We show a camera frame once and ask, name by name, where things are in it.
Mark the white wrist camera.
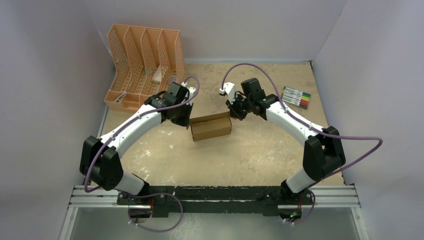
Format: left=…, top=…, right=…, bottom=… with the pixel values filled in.
left=218, top=82, right=237, bottom=105
left=181, top=82, right=197, bottom=101

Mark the white card in organizer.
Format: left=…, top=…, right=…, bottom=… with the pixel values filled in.
left=151, top=65, right=163, bottom=84

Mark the aluminium rail frame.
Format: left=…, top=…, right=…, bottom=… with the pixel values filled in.
left=59, top=185, right=369, bottom=240

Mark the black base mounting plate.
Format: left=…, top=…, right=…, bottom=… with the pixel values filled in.
left=114, top=174, right=313, bottom=220

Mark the pack of coloured markers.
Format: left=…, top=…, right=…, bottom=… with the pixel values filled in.
left=281, top=86, right=311, bottom=109

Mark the small grey object in organizer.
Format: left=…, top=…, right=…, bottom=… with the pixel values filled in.
left=167, top=75, right=177, bottom=84

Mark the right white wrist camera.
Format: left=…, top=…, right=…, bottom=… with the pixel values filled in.
left=218, top=82, right=237, bottom=105

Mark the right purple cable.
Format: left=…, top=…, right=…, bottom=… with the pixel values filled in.
left=219, top=63, right=384, bottom=226

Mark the brown cardboard box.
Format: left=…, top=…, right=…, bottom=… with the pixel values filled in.
left=189, top=111, right=232, bottom=142

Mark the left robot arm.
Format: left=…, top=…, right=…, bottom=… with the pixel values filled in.
left=79, top=82, right=199, bottom=205

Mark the orange plastic file organizer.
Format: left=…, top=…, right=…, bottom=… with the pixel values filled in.
left=104, top=24, right=185, bottom=113

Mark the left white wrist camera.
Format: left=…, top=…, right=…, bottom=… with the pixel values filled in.
left=181, top=82, right=197, bottom=101

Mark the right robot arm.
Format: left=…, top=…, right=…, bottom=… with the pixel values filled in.
left=219, top=78, right=346, bottom=204

